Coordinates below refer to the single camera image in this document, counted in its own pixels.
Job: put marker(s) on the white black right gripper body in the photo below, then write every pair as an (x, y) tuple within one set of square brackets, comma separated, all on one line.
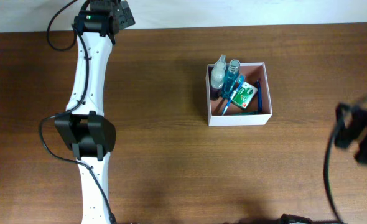
[(346, 126)]

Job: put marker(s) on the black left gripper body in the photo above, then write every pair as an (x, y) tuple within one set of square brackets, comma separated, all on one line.
[(121, 16)]

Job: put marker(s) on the blue disposable razor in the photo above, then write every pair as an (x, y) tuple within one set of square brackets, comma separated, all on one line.
[(258, 84)]

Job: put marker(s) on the clear bottle purple liquid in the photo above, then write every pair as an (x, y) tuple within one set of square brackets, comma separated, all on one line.
[(217, 77)]

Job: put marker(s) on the green white soap bar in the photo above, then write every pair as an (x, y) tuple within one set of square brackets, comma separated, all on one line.
[(244, 95)]

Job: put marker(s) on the blue white toothbrush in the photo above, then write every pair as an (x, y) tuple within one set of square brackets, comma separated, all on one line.
[(240, 82)]

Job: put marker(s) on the blue mouthwash bottle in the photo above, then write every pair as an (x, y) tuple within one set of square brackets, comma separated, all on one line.
[(231, 76)]

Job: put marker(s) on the green red toothpaste tube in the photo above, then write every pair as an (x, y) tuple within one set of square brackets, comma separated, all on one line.
[(247, 113)]

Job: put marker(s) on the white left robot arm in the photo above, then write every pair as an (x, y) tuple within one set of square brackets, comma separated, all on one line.
[(83, 126)]

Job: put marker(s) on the white cardboard box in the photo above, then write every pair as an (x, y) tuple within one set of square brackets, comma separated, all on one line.
[(252, 72)]

